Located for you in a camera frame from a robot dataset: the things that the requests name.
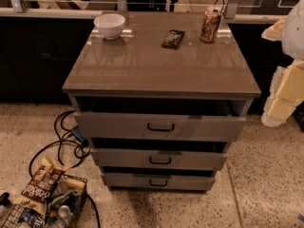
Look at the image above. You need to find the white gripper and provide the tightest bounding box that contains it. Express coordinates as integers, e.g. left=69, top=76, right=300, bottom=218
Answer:
left=261, top=16, right=304, bottom=127

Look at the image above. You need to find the orange drink can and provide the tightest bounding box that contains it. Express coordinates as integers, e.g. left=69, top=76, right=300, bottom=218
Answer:
left=200, top=6, right=221, bottom=43

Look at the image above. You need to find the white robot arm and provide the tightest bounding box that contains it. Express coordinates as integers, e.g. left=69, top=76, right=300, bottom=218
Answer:
left=261, top=0, right=304, bottom=127

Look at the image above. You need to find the white ceramic bowl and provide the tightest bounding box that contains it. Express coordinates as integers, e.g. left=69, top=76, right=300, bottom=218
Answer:
left=94, top=14, right=125, bottom=40

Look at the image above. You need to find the silver can in basket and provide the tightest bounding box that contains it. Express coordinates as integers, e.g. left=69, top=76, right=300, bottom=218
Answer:
left=58, top=205, right=72, bottom=225

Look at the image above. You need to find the dark snack bar wrapper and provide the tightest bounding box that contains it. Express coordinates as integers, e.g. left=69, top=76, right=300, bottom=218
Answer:
left=161, top=29, right=184, bottom=49

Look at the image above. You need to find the grey drawer cabinet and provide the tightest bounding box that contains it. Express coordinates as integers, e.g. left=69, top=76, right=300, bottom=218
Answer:
left=63, top=12, right=260, bottom=178

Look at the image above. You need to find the top grey drawer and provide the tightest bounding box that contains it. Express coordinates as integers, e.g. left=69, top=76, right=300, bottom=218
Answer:
left=74, top=112, right=246, bottom=142

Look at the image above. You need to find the grey drawer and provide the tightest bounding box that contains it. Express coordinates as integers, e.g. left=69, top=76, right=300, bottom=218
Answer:
left=102, top=173, right=215, bottom=191
left=91, top=148, right=227, bottom=170
left=74, top=112, right=246, bottom=142

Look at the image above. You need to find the middle grey drawer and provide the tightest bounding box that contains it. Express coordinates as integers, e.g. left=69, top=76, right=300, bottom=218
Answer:
left=91, top=148, right=227, bottom=170

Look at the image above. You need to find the bottom grey drawer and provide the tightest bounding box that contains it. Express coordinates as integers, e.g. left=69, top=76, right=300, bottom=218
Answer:
left=102, top=173, right=215, bottom=191

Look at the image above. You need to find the blue plug box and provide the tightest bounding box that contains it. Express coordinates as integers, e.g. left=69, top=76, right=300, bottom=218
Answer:
left=71, top=125, right=88, bottom=146

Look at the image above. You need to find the brown chip bag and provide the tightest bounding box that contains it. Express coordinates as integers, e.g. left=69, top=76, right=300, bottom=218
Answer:
left=13, top=157, right=71, bottom=215

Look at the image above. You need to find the black floor cable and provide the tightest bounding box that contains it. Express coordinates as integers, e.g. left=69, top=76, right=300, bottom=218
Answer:
left=28, top=109, right=102, bottom=228

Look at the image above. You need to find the black wire basket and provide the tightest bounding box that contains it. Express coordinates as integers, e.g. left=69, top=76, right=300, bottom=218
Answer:
left=1, top=175, right=87, bottom=228

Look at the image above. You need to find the metal railing frame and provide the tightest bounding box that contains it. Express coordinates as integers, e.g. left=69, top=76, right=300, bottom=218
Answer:
left=0, top=0, right=299, bottom=21

